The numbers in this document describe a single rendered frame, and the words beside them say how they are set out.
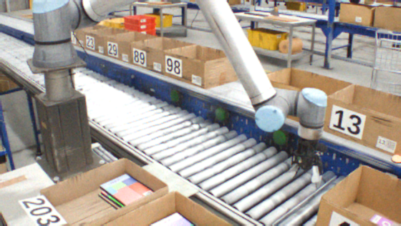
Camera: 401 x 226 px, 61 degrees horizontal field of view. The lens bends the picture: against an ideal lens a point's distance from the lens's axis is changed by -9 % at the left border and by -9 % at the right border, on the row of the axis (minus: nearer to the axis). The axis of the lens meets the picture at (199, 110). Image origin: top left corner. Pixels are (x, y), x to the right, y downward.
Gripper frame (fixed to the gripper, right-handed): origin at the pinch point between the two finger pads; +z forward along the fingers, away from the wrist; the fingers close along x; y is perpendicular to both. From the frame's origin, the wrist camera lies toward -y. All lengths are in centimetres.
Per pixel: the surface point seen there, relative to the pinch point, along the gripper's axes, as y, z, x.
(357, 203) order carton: -6.5, 4.6, 20.5
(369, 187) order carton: -6.8, -4.0, 23.3
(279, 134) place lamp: -21.1, -2.8, -29.1
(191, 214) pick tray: 45.1, 1.3, -16.1
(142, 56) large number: -29, -17, -152
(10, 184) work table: 88, 5, -83
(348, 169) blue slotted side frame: -25.9, 3.4, 6.2
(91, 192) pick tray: 63, 4, -55
